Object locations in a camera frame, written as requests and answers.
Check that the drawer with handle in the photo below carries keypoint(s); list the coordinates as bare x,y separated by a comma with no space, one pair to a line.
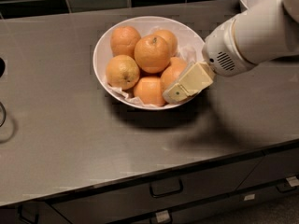
31,213
156,195
275,165

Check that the middle drawer with handle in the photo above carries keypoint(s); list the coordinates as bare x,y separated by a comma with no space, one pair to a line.
156,195

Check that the lower drawer with label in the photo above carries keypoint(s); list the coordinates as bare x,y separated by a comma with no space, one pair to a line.
193,211

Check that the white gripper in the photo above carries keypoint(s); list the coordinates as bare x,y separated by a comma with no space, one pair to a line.
221,50

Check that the front left yellowish orange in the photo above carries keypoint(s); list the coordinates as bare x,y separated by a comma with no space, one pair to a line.
122,72

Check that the right drawer with handle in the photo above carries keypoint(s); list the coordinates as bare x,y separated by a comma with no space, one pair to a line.
275,165

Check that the white bowl with oranges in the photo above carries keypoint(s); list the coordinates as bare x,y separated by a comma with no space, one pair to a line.
190,46

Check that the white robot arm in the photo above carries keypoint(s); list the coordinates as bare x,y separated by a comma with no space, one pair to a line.
262,33

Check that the left drawer with handle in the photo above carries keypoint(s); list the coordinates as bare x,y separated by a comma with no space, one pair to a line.
31,213

